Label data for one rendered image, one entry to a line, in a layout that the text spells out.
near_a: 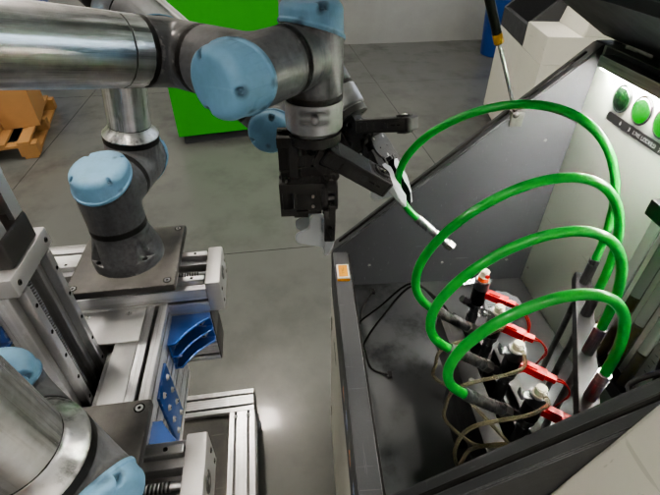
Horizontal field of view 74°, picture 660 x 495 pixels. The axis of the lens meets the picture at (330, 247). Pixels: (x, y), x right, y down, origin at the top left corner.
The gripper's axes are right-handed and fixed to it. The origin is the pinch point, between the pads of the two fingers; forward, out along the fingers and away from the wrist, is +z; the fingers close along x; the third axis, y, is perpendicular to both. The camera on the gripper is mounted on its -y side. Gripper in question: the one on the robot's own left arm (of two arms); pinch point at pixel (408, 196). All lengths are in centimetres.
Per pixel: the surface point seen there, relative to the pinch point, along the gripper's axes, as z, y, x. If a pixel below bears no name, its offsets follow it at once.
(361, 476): 34.5, 15.1, 32.1
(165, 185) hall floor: -93, 234, -134
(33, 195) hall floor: -130, 294, -74
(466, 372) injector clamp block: 33.7, 3.4, 7.8
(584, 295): 18.7, -25.4, 25.2
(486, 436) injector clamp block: 40.1, 0.0, 17.9
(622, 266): 21.5, -28.1, 12.3
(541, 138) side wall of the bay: 4.1, -19.5, -32.9
